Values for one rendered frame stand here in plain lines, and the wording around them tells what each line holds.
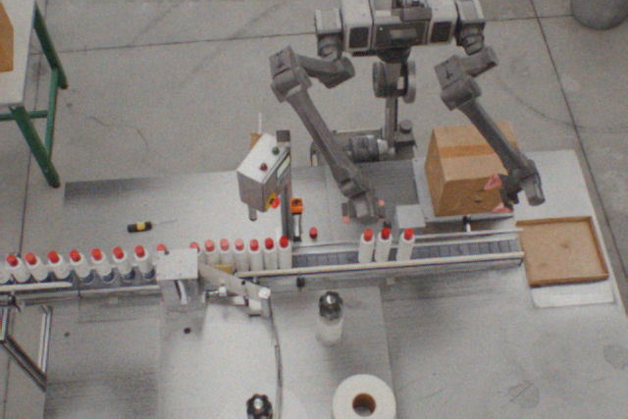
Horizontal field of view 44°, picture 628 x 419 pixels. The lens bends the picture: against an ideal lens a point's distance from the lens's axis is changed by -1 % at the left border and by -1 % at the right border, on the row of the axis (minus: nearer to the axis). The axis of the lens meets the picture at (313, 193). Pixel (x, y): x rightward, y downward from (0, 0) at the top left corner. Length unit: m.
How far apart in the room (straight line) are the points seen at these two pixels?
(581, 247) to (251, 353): 1.33
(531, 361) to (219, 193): 1.34
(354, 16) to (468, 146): 0.65
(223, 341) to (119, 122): 1.99
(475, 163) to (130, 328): 1.39
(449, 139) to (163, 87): 2.10
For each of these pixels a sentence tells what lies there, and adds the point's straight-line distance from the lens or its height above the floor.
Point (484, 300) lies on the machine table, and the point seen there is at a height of 0.83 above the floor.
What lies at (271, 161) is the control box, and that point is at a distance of 2.43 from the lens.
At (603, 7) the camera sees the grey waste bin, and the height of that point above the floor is 0.19.
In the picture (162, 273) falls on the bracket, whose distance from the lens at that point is 2.64.
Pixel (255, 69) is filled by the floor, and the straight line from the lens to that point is 4.60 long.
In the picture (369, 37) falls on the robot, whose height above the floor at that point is 1.45.
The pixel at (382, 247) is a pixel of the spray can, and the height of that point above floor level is 1.01.
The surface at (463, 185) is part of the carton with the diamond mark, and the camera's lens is 2.91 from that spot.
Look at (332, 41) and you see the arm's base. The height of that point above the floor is 1.49.
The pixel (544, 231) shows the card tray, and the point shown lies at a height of 0.83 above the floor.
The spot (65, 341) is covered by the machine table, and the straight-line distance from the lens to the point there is 2.97.
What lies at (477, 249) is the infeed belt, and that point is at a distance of 3.01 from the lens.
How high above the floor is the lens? 3.49
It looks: 59 degrees down
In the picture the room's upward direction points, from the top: 1 degrees clockwise
